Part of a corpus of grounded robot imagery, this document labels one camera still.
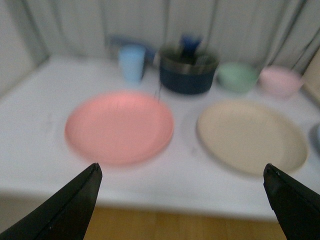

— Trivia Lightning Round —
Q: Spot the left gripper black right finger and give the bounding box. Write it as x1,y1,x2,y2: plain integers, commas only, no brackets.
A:
263,163,320,240

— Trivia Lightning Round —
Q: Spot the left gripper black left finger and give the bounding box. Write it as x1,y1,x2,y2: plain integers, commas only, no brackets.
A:
0,163,102,240

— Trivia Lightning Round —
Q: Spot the pink round plate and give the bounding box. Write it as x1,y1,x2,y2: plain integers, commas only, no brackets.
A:
64,91,175,166

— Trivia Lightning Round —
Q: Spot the beige round plate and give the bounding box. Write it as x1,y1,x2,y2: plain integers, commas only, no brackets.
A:
196,100,309,176

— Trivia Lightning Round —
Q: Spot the pink plastic bowl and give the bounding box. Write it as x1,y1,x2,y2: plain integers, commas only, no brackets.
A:
259,65,305,98

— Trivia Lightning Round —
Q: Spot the green plastic bowl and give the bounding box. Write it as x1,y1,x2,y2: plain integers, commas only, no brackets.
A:
217,62,259,93

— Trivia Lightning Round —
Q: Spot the light blue plastic cup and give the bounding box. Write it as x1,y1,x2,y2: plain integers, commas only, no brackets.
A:
118,44,146,84

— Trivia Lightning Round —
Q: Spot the dark blue cooking pot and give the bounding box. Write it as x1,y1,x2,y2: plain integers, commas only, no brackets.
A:
159,55,219,95

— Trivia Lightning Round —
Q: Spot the grey curtain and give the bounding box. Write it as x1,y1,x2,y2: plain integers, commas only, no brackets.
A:
0,0,320,94

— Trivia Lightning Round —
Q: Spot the glass pot lid, blue knob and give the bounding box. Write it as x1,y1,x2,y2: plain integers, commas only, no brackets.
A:
159,34,219,75

